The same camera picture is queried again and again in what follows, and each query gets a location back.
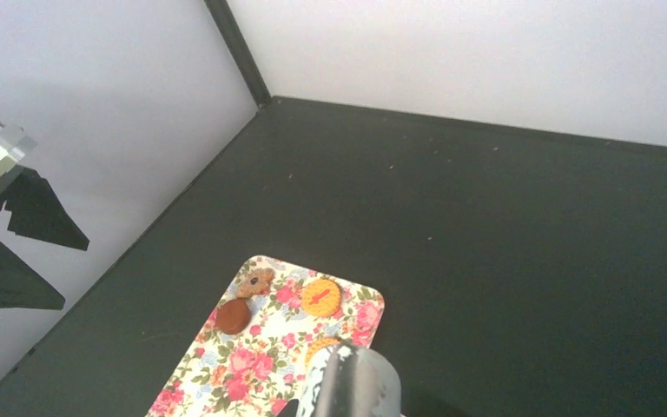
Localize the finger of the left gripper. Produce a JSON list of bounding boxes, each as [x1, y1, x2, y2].
[[0, 227, 67, 312], [4, 172, 89, 251]]

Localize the floral cookie tray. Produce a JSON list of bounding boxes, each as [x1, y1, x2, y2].
[[147, 255, 385, 416]]

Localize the metal tongs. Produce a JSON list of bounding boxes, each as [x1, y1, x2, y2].
[[296, 343, 402, 417]]

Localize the dark brown round cookie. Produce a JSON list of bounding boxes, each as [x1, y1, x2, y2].
[[215, 298, 252, 335]]

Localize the brown flower cookie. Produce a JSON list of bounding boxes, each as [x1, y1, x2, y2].
[[236, 268, 275, 299]]

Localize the yellow cracker with red mark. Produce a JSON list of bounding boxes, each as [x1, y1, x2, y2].
[[301, 279, 341, 318]]

